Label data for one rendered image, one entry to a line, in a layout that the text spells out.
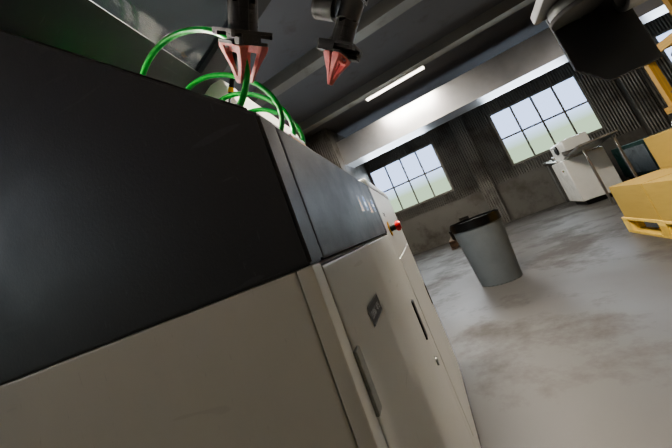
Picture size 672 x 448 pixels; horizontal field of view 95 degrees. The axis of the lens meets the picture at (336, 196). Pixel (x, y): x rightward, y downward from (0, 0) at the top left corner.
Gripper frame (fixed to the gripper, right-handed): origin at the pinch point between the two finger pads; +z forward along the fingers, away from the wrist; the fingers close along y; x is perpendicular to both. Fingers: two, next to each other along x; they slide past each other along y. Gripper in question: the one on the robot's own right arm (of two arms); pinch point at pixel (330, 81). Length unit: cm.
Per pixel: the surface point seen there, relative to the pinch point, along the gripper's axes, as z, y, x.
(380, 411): 35, -43, 44
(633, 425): 68, -103, -50
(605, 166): -66, -179, -582
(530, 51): -235, -8, -607
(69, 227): 32, -5, 53
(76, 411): 50, -15, 54
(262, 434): 40, -35, 49
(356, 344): 31, -39, 42
